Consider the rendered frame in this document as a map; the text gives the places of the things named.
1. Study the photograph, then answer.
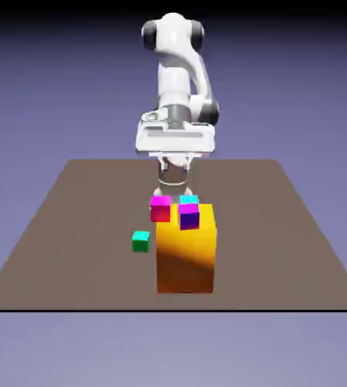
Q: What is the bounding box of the small purple cube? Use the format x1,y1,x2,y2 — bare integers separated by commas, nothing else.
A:
178,203,201,231

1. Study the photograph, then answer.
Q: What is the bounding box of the small green cube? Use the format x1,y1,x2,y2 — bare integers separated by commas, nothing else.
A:
131,230,151,253

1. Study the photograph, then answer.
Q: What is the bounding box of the large orange box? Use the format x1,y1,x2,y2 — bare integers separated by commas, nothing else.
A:
155,203,218,295

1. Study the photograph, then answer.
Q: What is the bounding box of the small red cube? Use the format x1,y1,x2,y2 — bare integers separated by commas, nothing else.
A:
150,195,173,224

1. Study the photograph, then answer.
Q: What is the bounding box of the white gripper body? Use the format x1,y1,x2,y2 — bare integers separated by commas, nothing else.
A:
135,119,216,159

